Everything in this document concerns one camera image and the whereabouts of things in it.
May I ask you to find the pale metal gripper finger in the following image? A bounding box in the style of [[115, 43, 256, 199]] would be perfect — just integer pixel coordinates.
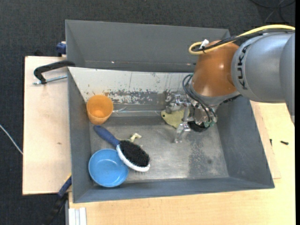
[[173, 122, 192, 144], [165, 93, 191, 114]]

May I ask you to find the yellow-green flat piece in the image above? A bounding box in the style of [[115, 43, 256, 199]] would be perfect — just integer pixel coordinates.
[[160, 107, 188, 129]]

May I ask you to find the blue plastic bowl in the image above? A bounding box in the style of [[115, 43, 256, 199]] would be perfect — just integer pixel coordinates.
[[88, 148, 130, 188]]

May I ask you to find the grey metal bin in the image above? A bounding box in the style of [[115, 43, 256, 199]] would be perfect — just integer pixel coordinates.
[[65, 19, 275, 203]]

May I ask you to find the blue-handled black bristle brush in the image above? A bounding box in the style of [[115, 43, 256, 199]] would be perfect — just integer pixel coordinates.
[[93, 125, 151, 173]]

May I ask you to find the orange plastic cup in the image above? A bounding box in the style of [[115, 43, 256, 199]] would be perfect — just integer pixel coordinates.
[[86, 94, 114, 126]]

